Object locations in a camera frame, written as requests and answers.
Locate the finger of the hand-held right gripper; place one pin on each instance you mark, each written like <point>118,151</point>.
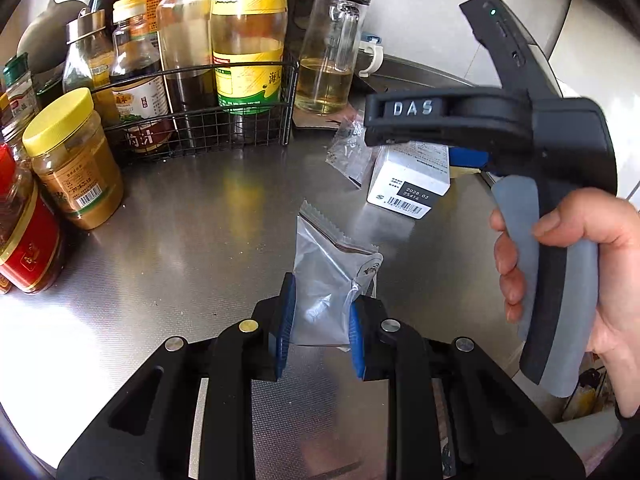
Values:
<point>475,120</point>
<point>470,160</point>

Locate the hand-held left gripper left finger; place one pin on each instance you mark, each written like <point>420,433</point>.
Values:
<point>285,320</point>

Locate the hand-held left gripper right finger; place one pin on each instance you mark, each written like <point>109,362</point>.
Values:
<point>357,340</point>

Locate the clear plastic sachet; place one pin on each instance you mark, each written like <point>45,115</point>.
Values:
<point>325,270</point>

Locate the small white box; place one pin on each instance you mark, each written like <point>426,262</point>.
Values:
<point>405,180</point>

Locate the person's right hand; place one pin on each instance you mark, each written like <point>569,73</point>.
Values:
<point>620,285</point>

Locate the small clear plastic bag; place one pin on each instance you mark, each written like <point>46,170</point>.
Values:
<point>350,155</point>

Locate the glass oil jug black lid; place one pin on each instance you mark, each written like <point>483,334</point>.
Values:
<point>330,60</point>

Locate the green label oil bottle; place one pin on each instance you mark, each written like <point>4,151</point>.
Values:
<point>247,35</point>

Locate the yellow lid jar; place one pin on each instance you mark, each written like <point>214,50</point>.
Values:
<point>75,165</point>

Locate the large red lid jar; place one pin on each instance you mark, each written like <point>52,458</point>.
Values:
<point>25,230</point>

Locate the red cap amber bottle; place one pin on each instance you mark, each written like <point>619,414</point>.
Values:
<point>185,50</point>

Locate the yellow cap sauce bottle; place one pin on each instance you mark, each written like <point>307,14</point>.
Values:
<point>137,70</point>

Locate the steel cap glass bottle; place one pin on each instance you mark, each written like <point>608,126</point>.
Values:
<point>87,60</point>

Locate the green cap spice bottle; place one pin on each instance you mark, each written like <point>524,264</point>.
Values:
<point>20,85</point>

